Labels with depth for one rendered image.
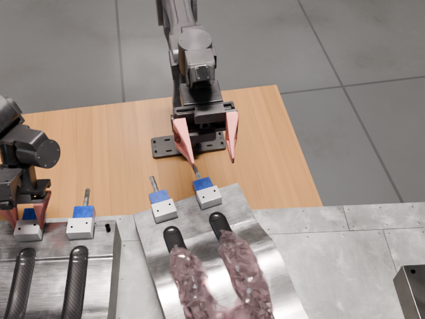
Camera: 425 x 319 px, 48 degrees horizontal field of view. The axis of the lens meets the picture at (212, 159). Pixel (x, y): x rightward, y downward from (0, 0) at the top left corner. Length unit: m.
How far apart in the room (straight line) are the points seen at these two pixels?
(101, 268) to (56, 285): 0.09
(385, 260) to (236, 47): 2.02
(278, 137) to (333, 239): 0.34
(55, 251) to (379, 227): 0.74
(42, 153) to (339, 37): 2.42
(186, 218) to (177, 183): 0.15
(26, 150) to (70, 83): 1.87
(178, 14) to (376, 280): 0.71
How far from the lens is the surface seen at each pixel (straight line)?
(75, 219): 1.06
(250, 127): 1.35
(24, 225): 1.08
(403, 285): 1.10
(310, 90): 2.70
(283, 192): 1.22
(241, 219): 1.09
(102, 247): 1.04
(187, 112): 0.78
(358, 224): 1.20
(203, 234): 1.07
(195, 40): 0.81
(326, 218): 1.19
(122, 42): 3.02
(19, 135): 0.97
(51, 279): 1.04
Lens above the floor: 1.77
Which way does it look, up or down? 50 degrees down
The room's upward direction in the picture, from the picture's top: straight up
